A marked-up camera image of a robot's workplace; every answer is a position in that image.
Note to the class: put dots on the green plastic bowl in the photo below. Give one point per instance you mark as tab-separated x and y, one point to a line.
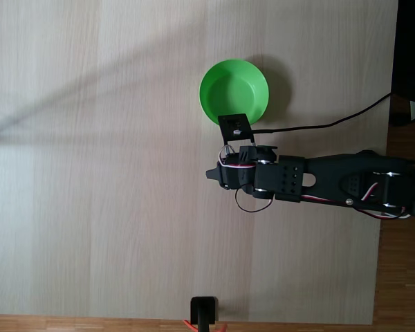
235	90

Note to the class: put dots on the black table clamp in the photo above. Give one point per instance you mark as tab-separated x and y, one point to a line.
204	309

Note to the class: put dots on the black foot with white label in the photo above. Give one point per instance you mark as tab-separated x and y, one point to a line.
401	115

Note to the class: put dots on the large black furniture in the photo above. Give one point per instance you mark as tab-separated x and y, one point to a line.
411	45

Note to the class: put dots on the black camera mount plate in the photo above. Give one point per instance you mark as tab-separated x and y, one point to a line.
238	124

